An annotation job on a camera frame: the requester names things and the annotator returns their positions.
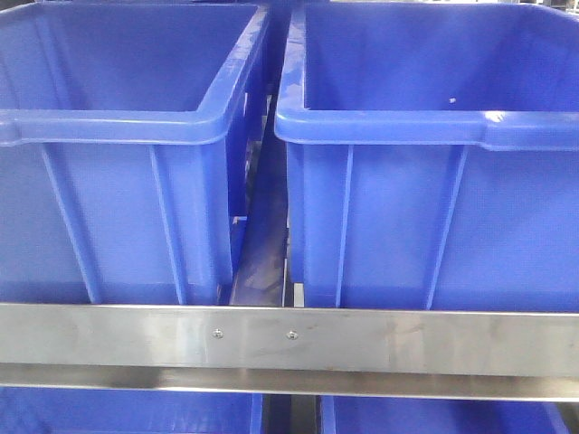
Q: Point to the steel shelf front beam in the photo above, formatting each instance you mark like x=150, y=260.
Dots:
x=414, y=354

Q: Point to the blue bin lower shelf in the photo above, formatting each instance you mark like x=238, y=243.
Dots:
x=43, y=410

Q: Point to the blue bin front right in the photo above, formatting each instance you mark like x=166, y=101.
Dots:
x=432, y=155

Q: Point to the blue bin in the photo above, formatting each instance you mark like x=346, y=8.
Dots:
x=124, y=129
x=341, y=414
x=432, y=155

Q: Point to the blue bin front left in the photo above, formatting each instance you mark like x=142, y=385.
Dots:
x=124, y=129

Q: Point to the blue bin lower right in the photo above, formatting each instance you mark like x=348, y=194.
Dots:
x=341, y=414

